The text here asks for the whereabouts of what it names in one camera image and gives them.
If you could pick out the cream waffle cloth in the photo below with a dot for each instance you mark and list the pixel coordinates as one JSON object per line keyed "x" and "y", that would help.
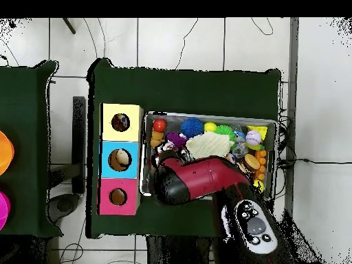
{"x": 209, "y": 144}

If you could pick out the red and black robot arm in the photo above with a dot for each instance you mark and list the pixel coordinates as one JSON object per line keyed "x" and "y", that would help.
{"x": 209, "y": 176}

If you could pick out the wooden box with three holes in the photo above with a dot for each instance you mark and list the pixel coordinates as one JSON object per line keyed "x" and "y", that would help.
{"x": 129, "y": 132}

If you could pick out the silver mesh bin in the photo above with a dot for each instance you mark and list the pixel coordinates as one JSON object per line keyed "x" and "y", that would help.
{"x": 150, "y": 189}

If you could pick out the purple spiky monster ball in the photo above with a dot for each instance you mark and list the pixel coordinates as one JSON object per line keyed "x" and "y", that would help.
{"x": 176, "y": 139}

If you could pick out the brown plush croissant toy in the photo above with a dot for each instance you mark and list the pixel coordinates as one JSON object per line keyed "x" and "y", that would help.
{"x": 157, "y": 139}

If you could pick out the blue spiky rubber ball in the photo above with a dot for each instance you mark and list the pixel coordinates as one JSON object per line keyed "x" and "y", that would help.
{"x": 192, "y": 127}

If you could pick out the orange ball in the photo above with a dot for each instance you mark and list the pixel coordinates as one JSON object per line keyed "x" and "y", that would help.
{"x": 159, "y": 125}

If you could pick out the yellow ball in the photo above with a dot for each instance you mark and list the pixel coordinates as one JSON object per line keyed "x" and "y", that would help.
{"x": 210, "y": 126}
{"x": 259, "y": 185}

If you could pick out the green spiky rubber ball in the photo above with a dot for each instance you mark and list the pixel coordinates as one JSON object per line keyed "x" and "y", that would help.
{"x": 225, "y": 131}

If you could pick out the small soccer ball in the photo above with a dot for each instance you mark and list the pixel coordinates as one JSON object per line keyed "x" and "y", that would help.
{"x": 231, "y": 158}

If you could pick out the dark green table cloth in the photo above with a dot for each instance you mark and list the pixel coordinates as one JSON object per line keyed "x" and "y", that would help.
{"x": 187, "y": 90}

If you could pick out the white baseball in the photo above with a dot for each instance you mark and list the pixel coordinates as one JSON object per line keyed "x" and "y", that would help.
{"x": 253, "y": 137}

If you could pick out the round wooden burger toy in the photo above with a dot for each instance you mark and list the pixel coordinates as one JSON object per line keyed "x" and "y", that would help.
{"x": 252, "y": 162}

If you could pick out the green cloth side table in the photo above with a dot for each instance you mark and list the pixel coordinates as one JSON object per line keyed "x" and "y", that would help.
{"x": 27, "y": 110}

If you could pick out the black rod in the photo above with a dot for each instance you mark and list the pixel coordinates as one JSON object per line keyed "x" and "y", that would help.
{"x": 69, "y": 26}

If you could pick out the orange round object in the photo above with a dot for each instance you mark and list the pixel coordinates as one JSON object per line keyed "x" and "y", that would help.
{"x": 5, "y": 152}

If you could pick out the pink round object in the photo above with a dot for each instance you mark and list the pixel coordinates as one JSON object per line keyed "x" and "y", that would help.
{"x": 4, "y": 210}

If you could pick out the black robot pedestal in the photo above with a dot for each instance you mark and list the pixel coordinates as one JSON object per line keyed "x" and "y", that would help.
{"x": 178, "y": 250}

